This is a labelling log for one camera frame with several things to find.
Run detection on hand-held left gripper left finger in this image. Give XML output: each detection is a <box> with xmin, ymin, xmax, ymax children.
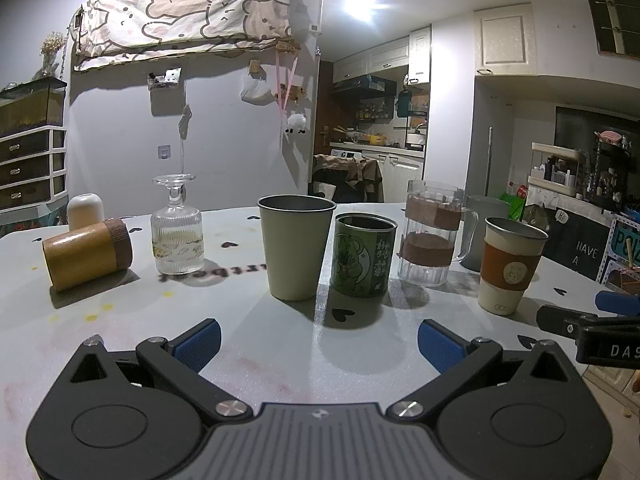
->
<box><xmin>65</xmin><ymin>318</ymin><xmax>254</xmax><ymax>426</ymax></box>

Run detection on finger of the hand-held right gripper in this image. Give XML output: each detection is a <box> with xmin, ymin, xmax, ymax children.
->
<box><xmin>536</xmin><ymin>304</ymin><xmax>601</xmax><ymax>344</ymax></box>
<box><xmin>594</xmin><ymin>290</ymin><xmax>640</xmax><ymax>318</ymax></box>

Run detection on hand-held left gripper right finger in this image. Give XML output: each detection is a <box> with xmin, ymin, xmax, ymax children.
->
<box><xmin>387</xmin><ymin>318</ymin><xmax>576</xmax><ymax>426</ymax></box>

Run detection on bamboo cup with brown band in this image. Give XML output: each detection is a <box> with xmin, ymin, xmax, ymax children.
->
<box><xmin>42</xmin><ymin>217</ymin><xmax>134</xmax><ymax>293</ymax></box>

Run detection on white cup with brown sleeve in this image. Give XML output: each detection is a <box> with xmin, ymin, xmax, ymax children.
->
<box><xmin>477</xmin><ymin>217</ymin><xmax>550</xmax><ymax>316</ymax></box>

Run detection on green printed tin cup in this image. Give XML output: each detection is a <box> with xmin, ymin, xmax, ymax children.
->
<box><xmin>328</xmin><ymin>212</ymin><xmax>399</xmax><ymax>300</ymax></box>

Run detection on plain beige metal cup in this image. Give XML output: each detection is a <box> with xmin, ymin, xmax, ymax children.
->
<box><xmin>257</xmin><ymin>194</ymin><xmax>337</xmax><ymax>302</ymax></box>

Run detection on black lettered board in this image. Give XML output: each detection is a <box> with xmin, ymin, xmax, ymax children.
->
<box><xmin>546</xmin><ymin>206</ymin><xmax>615</xmax><ymax>282</ymax></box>

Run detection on clear glass with brown bands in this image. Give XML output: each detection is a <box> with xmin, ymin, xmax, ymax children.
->
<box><xmin>397</xmin><ymin>179</ymin><xmax>480</xmax><ymax>287</ymax></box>

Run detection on ribbed clear stemmed glass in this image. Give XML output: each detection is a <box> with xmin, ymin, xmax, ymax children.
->
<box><xmin>150</xmin><ymin>173</ymin><xmax>205</xmax><ymax>275</ymax></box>

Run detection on grey plastic pitcher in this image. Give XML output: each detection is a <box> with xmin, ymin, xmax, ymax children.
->
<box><xmin>459</xmin><ymin>194</ymin><xmax>511</xmax><ymax>272</ymax></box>

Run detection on green bag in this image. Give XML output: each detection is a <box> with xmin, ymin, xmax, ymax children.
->
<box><xmin>500</xmin><ymin>184</ymin><xmax>527</xmax><ymax>222</ymax></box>

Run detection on black storage rack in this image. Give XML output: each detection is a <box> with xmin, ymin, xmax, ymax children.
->
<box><xmin>592</xmin><ymin>129</ymin><xmax>634</xmax><ymax>212</ymax></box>

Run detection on white storage organizer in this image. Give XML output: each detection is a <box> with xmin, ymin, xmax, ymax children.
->
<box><xmin>526</xmin><ymin>142</ymin><xmax>589</xmax><ymax>197</ymax></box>

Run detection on small white jar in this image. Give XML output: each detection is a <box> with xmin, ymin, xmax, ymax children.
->
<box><xmin>66</xmin><ymin>193</ymin><xmax>105</xmax><ymax>231</ymax></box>

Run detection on chair with brown cloth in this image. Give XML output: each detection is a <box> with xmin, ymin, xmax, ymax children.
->
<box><xmin>312</xmin><ymin>154</ymin><xmax>385</xmax><ymax>205</ymax></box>

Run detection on white drawer unit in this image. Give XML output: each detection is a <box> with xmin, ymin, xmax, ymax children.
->
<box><xmin>0</xmin><ymin>127</ymin><xmax>68</xmax><ymax>212</ymax></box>

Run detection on white hanging pouch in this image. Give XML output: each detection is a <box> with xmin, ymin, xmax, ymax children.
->
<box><xmin>239</xmin><ymin>76</ymin><xmax>274</xmax><ymax>107</ymax></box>

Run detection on glass fish tank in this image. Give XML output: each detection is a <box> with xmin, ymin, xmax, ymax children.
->
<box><xmin>0</xmin><ymin>77</ymin><xmax>68</xmax><ymax>137</ymax></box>

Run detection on stair railing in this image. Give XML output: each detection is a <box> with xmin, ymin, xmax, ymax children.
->
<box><xmin>564</xmin><ymin>0</ymin><xmax>640</xmax><ymax>57</ymax></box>

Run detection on dried flower bunch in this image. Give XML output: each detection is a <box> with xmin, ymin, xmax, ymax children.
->
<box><xmin>39</xmin><ymin>31</ymin><xmax>67</xmax><ymax>78</ymax></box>

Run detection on printed blanket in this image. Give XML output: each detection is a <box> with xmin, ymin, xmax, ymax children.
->
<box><xmin>69</xmin><ymin>0</ymin><xmax>297</xmax><ymax>72</ymax></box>

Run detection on white wall cabinet door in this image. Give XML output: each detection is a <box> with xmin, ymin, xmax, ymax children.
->
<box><xmin>473</xmin><ymin>3</ymin><xmax>534</xmax><ymax>77</ymax></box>

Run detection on white kitchen wall cabinets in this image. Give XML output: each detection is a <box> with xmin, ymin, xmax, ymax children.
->
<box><xmin>332</xmin><ymin>25</ymin><xmax>432</xmax><ymax>86</ymax></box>

